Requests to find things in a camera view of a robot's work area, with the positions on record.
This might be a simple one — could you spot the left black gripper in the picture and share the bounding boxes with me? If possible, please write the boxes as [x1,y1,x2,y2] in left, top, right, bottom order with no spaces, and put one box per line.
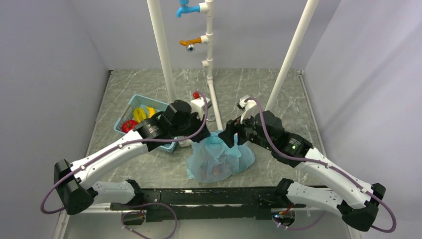
[171,110,211,143]

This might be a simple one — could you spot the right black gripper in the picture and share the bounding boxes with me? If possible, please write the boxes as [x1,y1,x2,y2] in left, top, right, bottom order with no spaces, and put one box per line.
[218,108,274,150]

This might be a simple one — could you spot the light blue plastic bag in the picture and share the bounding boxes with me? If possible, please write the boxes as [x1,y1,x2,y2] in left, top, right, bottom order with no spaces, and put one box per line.
[187,130,255,183]

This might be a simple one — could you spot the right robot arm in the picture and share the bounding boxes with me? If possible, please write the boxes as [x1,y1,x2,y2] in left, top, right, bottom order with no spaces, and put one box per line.
[218,111,386,232]

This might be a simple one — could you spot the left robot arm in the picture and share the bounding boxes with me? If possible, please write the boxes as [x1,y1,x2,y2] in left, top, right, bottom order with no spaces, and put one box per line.
[54,97,210,215]

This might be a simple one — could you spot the yellow fake banana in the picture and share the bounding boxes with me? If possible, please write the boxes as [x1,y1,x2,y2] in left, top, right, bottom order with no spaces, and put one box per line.
[145,107,157,118]

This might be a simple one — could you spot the yellow fake pepper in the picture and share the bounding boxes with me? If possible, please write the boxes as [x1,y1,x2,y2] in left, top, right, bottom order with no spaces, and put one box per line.
[133,107,148,123]

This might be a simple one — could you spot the red fake pepper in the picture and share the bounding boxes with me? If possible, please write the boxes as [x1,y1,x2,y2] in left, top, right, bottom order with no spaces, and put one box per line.
[121,119,138,133]

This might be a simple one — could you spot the light blue plastic basket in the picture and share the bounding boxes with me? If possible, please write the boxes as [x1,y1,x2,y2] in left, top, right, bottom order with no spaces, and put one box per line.
[112,95,176,156]

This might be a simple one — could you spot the orange plastic faucet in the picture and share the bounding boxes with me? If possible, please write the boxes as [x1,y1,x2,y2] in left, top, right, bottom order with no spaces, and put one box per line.
[179,37,202,52]

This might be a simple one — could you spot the blue plastic faucet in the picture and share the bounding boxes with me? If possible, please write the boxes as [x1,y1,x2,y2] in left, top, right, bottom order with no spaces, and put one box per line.
[176,0,201,18]

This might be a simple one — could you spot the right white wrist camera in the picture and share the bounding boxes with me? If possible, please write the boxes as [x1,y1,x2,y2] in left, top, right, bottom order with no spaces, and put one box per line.
[237,95,258,123]

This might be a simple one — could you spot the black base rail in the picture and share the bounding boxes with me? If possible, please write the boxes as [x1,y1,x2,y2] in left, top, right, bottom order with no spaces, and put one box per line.
[110,187,291,222]

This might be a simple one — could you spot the white pvc pipe frame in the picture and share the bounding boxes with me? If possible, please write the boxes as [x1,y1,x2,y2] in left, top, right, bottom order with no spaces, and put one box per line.
[147,0,319,129]

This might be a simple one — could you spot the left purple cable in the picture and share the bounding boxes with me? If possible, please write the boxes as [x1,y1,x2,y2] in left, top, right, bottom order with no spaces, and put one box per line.
[40,91,209,215]

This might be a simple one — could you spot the purple cable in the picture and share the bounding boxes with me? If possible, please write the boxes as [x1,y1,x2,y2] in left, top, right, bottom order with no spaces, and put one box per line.
[245,97,397,234]
[40,91,209,215]

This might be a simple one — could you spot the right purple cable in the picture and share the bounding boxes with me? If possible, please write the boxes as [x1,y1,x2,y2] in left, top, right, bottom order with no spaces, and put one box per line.
[245,97,397,234]

